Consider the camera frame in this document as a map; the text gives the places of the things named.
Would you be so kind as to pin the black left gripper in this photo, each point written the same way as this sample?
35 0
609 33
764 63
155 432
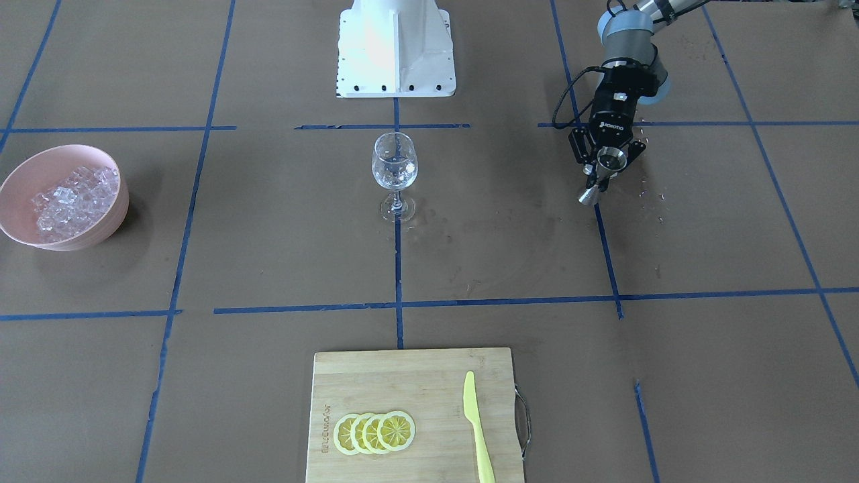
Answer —
612 119

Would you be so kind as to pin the steel cocktail jigger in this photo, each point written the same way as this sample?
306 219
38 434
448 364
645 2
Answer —
606 163

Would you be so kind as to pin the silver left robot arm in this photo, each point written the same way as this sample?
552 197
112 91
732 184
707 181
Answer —
626 32

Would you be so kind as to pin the clear wine glass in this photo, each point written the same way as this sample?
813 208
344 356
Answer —
395 168

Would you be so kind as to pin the clear ice cubes pile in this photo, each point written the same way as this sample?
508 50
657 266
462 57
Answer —
74 204

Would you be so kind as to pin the bamboo cutting board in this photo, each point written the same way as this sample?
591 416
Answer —
428 386

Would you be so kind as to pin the yellow plastic knife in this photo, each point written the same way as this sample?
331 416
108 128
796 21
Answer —
473 416

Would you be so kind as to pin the lemon slice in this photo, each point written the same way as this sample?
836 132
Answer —
356 433
343 434
396 431
370 438

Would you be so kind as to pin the pink bowl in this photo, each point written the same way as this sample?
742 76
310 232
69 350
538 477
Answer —
44 170

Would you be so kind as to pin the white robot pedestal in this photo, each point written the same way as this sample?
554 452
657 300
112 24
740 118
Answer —
389 49

